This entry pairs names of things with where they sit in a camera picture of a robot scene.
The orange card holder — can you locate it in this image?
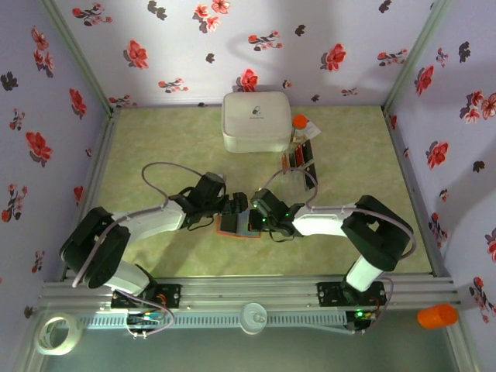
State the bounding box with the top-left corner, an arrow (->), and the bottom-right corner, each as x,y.
215,208 -> 261,240

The white zip case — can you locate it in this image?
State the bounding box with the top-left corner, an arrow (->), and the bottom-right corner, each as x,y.
222,91 -> 292,154

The orange-capped pill bottle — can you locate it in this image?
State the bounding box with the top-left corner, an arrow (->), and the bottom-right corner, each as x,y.
291,115 -> 309,143

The clear tape roll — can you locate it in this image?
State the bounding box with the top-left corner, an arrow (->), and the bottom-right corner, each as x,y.
33,312 -> 84,357

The orange plastic cup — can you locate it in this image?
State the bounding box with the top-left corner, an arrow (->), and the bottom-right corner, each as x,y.
417,303 -> 460,329

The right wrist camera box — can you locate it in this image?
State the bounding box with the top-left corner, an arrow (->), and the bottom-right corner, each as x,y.
250,188 -> 283,220

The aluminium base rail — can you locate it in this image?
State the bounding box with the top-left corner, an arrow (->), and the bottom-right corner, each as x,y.
37,274 -> 462,311

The white slotted cable duct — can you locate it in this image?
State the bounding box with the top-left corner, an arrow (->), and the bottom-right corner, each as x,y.
79,312 -> 348,329

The aluminium side rail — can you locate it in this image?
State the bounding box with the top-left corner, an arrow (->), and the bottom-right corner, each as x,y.
60,108 -> 121,282
381,106 -> 454,280

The aluminium corner post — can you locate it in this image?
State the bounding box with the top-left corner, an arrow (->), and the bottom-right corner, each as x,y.
381,0 -> 453,113
38,0 -> 121,113

